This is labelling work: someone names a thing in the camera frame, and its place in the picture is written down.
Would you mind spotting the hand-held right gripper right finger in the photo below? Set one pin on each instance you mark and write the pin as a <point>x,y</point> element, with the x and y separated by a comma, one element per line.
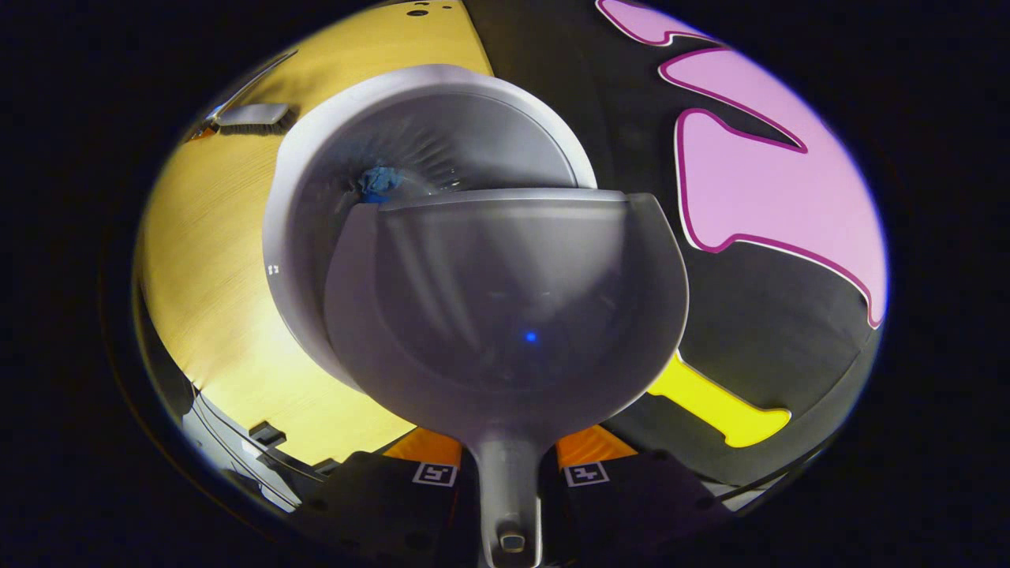
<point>631,505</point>

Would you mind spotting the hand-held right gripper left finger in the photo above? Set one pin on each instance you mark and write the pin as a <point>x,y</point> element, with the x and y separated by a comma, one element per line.
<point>387,505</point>

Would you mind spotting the grey plastic dustpan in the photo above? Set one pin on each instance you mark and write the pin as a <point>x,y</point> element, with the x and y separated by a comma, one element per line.
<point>505,300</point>

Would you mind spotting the dark blue paper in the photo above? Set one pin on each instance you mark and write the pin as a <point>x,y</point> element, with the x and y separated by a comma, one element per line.
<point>379,181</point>

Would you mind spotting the grey ribbed garbage bin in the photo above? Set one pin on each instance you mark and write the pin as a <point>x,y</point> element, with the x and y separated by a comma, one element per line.
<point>442,134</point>

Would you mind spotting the small grey broom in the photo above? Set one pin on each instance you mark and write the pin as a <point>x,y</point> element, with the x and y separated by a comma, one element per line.
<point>252,115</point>

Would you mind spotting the small black box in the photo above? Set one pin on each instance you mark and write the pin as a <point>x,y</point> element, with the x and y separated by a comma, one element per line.
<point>268,434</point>

